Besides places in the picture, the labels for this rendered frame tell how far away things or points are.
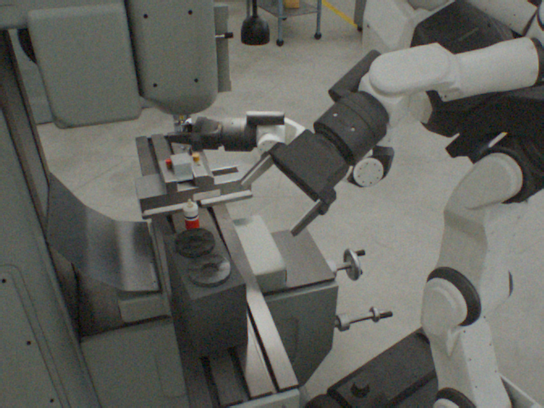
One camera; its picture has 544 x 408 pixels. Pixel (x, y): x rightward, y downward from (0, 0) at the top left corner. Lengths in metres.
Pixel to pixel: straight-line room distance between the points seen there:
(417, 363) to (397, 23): 1.02
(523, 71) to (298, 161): 0.35
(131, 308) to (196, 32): 0.77
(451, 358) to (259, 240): 0.66
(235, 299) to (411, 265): 1.85
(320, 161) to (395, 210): 2.50
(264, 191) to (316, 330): 1.65
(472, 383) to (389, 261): 1.55
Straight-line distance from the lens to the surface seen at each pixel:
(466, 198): 1.09
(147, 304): 1.54
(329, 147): 0.75
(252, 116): 1.32
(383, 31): 1.05
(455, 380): 1.44
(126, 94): 1.20
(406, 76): 0.78
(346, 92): 0.80
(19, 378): 1.61
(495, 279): 1.26
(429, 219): 3.22
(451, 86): 0.81
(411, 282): 2.78
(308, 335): 1.82
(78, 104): 1.21
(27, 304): 1.43
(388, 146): 1.39
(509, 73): 0.84
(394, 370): 1.65
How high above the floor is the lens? 1.89
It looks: 36 degrees down
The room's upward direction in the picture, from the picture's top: straight up
